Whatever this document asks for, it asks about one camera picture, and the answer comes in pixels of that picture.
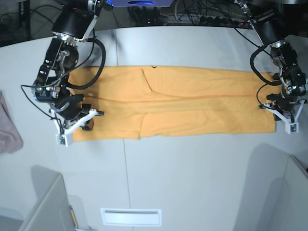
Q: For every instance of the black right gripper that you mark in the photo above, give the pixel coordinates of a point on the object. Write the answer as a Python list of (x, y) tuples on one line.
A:
[(71, 109)]

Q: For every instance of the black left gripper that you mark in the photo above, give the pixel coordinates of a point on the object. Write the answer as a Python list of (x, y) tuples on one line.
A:
[(285, 106)]

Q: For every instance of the orange T-shirt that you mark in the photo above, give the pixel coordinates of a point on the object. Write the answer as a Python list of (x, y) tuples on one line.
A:
[(143, 101)]

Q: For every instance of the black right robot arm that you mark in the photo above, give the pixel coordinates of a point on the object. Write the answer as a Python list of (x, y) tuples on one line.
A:
[(75, 24)]

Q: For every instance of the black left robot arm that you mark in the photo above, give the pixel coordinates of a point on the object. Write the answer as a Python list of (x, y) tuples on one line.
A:
[(272, 25)]

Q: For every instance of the pink cloth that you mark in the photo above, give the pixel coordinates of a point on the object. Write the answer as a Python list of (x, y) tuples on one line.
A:
[(10, 140)]

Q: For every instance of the orange pencil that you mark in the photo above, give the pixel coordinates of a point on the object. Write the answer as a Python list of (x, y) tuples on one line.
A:
[(73, 217)]

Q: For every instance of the grey left bin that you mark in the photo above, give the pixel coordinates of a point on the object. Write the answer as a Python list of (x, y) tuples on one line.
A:
[(51, 211)]

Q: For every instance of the grey bin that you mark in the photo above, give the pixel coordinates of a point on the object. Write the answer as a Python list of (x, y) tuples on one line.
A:
[(296, 213), (51, 211)]

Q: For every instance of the grey right bin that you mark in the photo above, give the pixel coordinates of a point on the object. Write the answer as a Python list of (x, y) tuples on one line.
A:
[(296, 213)]

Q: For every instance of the white table slot plate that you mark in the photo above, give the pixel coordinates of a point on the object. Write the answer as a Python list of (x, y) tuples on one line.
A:
[(132, 217)]

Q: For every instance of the black power strip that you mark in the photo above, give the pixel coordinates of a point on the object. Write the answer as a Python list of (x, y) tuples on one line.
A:
[(219, 22)]

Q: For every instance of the purple device with blue oval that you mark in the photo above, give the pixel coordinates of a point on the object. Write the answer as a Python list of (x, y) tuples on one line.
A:
[(131, 3)]

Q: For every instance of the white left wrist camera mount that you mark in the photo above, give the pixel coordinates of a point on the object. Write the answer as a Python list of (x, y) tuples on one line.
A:
[(291, 124)]

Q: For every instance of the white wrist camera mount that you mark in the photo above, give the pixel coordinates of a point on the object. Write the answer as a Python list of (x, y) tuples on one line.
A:
[(291, 124), (65, 130)]

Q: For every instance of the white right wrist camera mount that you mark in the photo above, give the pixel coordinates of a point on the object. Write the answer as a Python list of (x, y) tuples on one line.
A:
[(65, 130)]

